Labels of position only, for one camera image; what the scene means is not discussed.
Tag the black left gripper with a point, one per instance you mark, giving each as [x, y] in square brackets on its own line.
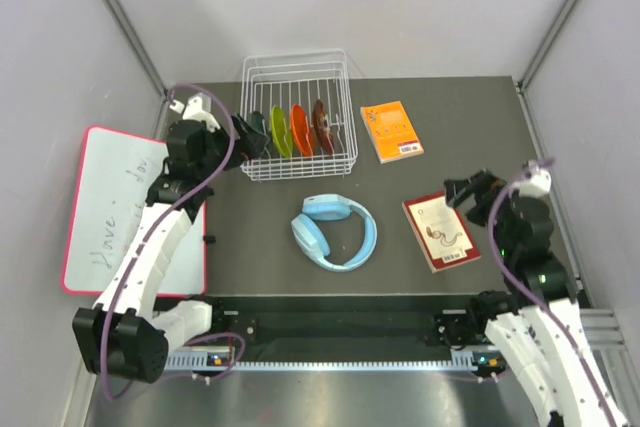
[251, 143]

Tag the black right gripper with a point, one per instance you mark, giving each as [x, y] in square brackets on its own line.
[483, 181]

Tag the dark teal plate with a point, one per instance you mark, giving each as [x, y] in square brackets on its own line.
[259, 123]

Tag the lime green plate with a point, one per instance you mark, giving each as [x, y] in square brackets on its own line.
[281, 132]

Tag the orange plate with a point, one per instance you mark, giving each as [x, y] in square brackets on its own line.
[301, 130]

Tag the red floral plate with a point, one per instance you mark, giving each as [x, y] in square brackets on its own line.
[322, 127]

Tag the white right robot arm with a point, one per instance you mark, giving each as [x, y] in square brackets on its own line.
[536, 323]

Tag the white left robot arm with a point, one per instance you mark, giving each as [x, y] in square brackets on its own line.
[120, 335]

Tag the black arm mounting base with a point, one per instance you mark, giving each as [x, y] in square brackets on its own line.
[433, 319]

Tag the red bordered book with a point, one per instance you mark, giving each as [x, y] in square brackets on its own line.
[441, 232]

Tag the orange paperback book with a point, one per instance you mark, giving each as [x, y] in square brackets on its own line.
[391, 131]

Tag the light blue headphones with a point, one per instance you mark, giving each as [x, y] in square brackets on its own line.
[313, 243]

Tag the pink framed whiteboard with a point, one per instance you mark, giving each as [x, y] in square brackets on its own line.
[115, 172]

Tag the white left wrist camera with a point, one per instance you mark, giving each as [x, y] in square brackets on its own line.
[197, 108]

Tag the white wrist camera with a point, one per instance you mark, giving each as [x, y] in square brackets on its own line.
[536, 181]
[197, 108]

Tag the white wire dish rack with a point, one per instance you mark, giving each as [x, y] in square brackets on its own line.
[301, 78]

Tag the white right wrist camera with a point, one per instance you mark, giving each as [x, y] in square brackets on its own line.
[536, 181]

